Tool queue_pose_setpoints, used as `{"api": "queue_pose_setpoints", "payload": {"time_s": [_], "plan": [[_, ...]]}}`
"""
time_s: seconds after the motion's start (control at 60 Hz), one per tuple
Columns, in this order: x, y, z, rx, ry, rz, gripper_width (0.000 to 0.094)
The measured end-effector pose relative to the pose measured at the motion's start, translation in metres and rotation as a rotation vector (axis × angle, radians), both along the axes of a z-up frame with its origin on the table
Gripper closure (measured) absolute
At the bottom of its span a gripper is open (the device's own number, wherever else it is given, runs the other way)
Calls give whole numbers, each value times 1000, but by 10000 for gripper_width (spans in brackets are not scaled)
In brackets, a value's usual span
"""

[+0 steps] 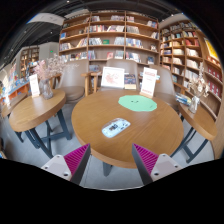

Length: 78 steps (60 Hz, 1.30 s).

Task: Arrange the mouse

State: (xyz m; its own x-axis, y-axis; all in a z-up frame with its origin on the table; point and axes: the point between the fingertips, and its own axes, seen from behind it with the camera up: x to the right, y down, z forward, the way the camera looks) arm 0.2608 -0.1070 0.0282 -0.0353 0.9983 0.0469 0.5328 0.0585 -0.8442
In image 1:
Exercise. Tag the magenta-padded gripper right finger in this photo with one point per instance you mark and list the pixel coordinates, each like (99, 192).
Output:
(146, 159)

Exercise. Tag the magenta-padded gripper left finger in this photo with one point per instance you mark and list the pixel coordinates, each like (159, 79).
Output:
(78, 158)

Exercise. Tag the transparent light blue computer mouse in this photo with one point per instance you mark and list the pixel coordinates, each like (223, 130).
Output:
(115, 127)

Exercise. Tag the green blob-shaped mouse pad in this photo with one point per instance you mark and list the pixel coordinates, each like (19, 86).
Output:
(137, 103)

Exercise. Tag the round wooden side table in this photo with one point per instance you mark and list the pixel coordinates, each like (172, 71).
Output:
(36, 110)

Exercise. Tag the stack of colourful magazines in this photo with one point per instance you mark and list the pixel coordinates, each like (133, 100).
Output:
(183, 99)

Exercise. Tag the glass vase with pale flowers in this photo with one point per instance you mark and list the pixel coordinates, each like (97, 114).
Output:
(194, 105)

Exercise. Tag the glass vase with pink flowers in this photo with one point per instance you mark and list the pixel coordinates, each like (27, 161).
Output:
(45, 89)

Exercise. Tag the white red sign wooden base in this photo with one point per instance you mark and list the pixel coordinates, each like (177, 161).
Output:
(148, 82)

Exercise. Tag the brown upholstered wooden armchair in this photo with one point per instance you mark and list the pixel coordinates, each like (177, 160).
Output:
(74, 80)
(130, 66)
(164, 83)

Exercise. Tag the dark blue book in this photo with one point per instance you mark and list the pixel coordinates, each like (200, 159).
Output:
(130, 81)

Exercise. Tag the small white table sign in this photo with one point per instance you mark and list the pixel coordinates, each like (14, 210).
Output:
(34, 85)

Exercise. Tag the white framed floral picture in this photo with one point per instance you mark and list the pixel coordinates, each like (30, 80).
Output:
(112, 77)

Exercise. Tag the low orange book display shelf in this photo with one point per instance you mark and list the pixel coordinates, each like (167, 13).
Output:
(16, 90)

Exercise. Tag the small distant wooden bookshelf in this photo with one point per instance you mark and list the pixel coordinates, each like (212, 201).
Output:
(28, 60)

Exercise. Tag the curved wooden bookshelf unit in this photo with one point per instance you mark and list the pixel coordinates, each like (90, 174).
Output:
(190, 56)

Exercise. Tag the tall wooden bookshelf unit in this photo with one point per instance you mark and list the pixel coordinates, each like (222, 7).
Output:
(110, 36)

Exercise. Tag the white hanging ceiling panel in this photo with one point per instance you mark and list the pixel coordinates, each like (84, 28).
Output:
(46, 19)

